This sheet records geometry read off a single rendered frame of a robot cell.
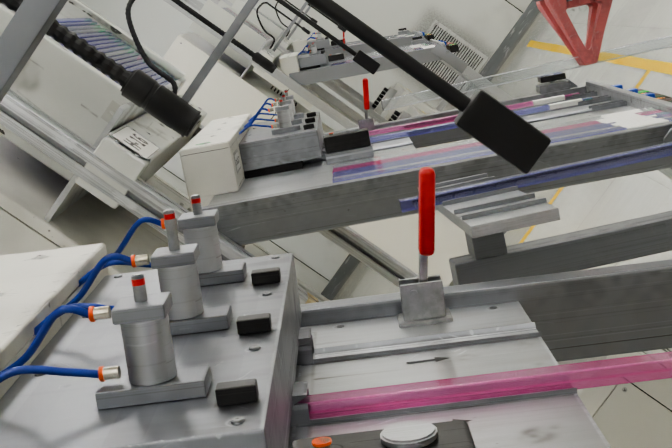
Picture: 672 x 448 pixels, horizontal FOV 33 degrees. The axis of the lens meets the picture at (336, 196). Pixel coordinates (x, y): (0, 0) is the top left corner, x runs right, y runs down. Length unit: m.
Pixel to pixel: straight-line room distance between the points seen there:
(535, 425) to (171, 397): 0.20
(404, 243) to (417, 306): 4.44
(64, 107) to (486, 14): 6.70
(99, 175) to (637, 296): 0.91
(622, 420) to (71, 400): 1.26
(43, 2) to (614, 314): 0.48
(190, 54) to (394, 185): 3.62
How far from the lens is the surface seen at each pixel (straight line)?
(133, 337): 0.52
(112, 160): 1.57
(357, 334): 0.80
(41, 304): 0.67
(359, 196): 1.59
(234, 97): 5.16
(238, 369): 0.55
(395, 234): 5.23
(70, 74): 1.72
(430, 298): 0.80
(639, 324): 0.86
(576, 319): 0.85
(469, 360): 0.72
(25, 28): 0.58
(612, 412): 1.72
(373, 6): 8.22
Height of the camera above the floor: 1.22
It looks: 5 degrees down
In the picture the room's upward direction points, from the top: 55 degrees counter-clockwise
